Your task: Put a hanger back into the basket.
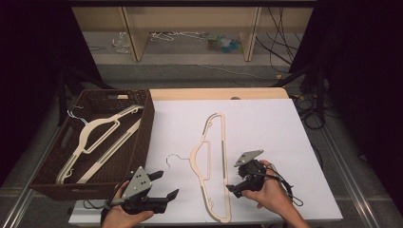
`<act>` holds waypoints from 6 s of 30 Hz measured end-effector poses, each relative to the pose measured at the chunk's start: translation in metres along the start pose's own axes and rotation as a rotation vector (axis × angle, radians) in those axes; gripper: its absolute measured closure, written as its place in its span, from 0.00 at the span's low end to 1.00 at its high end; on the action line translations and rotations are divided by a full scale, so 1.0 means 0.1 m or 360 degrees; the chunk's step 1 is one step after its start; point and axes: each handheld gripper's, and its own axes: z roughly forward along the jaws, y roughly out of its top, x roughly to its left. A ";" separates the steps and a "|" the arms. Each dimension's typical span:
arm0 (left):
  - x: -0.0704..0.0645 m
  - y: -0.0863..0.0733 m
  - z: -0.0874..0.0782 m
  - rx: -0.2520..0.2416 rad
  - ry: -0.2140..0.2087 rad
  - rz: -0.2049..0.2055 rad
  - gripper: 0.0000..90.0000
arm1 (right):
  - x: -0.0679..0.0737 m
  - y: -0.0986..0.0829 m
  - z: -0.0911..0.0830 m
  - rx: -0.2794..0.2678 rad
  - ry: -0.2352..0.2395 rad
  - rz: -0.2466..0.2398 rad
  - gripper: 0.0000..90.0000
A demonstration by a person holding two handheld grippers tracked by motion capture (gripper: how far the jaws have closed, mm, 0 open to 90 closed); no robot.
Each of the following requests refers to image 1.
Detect black floor cable coil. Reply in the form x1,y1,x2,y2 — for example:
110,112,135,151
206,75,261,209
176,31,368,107
290,92,335,131

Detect pile of white hangers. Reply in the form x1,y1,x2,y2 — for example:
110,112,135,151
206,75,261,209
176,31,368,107
149,30,209,43

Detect black curtain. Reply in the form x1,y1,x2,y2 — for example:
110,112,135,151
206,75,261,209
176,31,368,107
289,0,403,203
0,0,106,188

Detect aluminium floor rail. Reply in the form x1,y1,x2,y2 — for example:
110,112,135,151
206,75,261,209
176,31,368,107
0,123,65,228
315,119,383,228

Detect brown wicker basket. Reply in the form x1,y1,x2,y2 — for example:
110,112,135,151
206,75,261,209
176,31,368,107
29,88,156,201

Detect person's left hand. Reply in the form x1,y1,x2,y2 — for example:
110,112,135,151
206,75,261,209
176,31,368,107
101,180,155,228

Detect beige wooden shelf unit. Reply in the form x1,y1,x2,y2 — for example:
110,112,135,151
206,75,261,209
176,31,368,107
71,5,316,63

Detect white floor cable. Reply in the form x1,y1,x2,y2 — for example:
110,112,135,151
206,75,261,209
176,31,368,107
177,62,280,81

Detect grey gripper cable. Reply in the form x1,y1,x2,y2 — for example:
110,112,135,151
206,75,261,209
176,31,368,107
83,198,125,211

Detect bundle of black cables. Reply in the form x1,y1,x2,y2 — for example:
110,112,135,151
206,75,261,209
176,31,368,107
255,6,302,76

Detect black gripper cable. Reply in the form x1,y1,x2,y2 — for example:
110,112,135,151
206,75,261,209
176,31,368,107
250,163,304,207

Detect black metal stand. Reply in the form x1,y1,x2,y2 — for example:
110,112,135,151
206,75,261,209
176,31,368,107
56,66,114,127
270,47,328,128

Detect pile of colourful plastic clips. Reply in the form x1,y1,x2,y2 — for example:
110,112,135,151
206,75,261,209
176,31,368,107
206,33,244,54

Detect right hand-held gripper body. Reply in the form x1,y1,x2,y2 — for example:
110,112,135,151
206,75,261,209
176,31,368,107
234,149,268,193

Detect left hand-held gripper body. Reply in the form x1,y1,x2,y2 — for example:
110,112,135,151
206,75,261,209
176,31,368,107
120,165,169,216

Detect cream plastic clothes hanger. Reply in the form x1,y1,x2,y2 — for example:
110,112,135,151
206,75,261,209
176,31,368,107
76,119,143,184
56,104,144,185
165,112,233,224

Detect person's right hand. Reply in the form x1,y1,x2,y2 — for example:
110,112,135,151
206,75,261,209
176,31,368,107
241,160,295,219

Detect clear plastic hangers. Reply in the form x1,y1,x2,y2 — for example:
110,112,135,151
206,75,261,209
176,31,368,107
110,30,132,54

